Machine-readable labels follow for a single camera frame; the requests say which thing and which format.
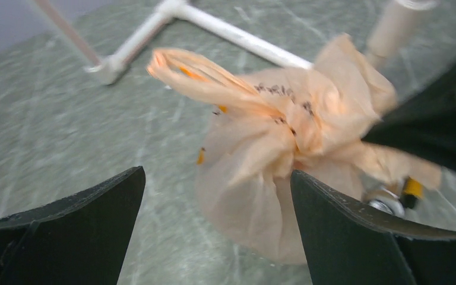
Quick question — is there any orange handled screwdriver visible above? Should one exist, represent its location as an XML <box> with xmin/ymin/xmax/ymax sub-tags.
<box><xmin>362</xmin><ymin>177</ymin><xmax>424</xmax><ymax>218</ymax></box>

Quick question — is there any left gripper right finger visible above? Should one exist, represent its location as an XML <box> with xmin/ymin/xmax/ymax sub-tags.
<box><xmin>290</xmin><ymin>170</ymin><xmax>456</xmax><ymax>285</ymax></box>

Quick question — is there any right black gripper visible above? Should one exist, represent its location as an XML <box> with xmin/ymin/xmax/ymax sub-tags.
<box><xmin>362</xmin><ymin>63</ymin><xmax>456</xmax><ymax>171</ymax></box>

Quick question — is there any orange plastic bag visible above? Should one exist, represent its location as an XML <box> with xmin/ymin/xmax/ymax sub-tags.
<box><xmin>147</xmin><ymin>34</ymin><xmax>441</xmax><ymax>264</ymax></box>

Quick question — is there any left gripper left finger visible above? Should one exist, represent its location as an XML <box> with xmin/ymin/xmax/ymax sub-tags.
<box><xmin>0</xmin><ymin>166</ymin><xmax>145</xmax><ymax>284</ymax></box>

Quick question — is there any white PVC pipe stand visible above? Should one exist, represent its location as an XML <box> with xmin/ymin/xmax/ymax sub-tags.
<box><xmin>28</xmin><ymin>0</ymin><xmax>439</xmax><ymax>85</ymax></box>

